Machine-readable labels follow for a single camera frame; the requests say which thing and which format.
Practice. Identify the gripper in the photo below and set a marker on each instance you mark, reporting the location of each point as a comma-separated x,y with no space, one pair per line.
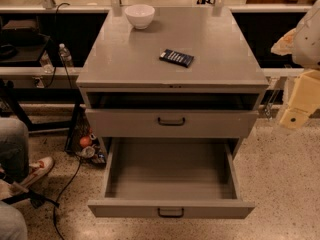
308,42

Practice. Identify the grey drawer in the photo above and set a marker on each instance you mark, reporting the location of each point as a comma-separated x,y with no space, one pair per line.
171,123
170,178

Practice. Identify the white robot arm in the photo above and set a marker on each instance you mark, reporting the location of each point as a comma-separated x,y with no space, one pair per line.
303,44

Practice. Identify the grey drawer cabinet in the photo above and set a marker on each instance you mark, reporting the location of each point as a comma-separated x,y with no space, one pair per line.
189,74

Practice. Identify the grey top drawer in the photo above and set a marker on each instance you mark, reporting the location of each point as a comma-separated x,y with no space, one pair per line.
171,123

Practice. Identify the dark blue snack packet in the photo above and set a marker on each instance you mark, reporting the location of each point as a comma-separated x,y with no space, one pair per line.
176,58

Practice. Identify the white ceramic bowl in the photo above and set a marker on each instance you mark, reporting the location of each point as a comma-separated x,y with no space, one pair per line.
140,16

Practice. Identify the clear plastic water bottle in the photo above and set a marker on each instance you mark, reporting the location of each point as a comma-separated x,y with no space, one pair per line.
65,56

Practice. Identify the black crate of items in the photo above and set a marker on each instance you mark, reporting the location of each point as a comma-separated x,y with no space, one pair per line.
81,140

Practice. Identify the black side table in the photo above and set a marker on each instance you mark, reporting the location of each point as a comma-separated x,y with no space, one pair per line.
32,71

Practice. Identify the white orange sneaker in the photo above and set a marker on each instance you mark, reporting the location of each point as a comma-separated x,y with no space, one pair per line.
37,170

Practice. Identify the person leg in jeans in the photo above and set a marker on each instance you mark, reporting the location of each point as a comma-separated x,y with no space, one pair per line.
14,157

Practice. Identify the person knee in jeans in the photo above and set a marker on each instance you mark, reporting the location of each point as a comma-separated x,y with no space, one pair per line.
12,223

